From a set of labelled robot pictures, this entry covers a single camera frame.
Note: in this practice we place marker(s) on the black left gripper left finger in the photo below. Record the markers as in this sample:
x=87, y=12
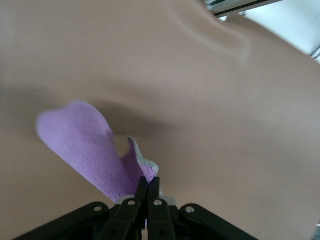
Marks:
x=130, y=215

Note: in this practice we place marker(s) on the purple microfiber towel grey edge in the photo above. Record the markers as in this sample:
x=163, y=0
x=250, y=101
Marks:
x=82, y=140

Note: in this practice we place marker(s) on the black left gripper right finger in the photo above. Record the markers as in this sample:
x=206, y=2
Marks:
x=158, y=215

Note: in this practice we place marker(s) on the aluminium frame profile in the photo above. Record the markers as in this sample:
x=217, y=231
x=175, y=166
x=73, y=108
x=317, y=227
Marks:
x=232, y=7

